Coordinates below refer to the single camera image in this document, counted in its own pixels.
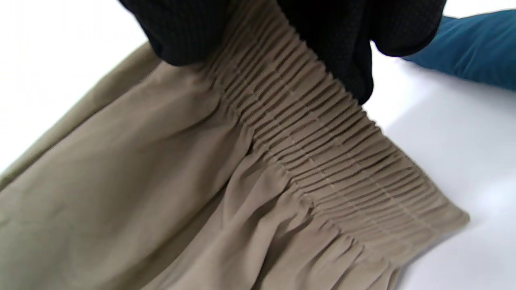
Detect person's right hand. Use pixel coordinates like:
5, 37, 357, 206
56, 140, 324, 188
118, 0, 448, 106

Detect dark teal shorts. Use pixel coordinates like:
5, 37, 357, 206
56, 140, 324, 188
402, 9, 516, 91

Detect brown garment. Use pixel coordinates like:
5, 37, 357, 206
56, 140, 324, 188
0, 0, 470, 290

